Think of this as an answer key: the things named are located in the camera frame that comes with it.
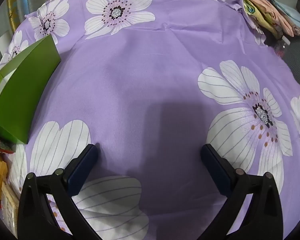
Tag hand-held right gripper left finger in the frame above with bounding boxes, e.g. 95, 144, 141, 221
17, 144, 108, 240

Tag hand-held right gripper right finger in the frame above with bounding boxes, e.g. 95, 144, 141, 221
201, 144, 283, 240

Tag green cardboard box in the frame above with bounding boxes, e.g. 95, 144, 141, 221
0, 34, 62, 144

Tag beige snack packet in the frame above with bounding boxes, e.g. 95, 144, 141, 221
0, 180, 20, 237

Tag red green snack packet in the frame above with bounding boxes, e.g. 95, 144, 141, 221
0, 133, 17, 153

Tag purple floral bedsheet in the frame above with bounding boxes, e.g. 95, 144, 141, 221
0, 0, 300, 240

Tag grey sofa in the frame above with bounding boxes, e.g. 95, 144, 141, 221
281, 0, 300, 95

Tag plastic bottle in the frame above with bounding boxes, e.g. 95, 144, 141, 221
272, 36, 292, 58

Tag white board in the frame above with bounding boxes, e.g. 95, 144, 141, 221
0, 31, 12, 58

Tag yellow printed folded cloth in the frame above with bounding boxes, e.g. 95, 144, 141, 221
241, 0, 279, 40

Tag grey yellow curtain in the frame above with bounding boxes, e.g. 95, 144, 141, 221
5, 0, 63, 34

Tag light blue folded cloth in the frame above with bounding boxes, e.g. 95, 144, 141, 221
252, 0, 300, 37

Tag pink printed folded cloth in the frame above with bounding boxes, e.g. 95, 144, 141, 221
215, 0, 300, 37

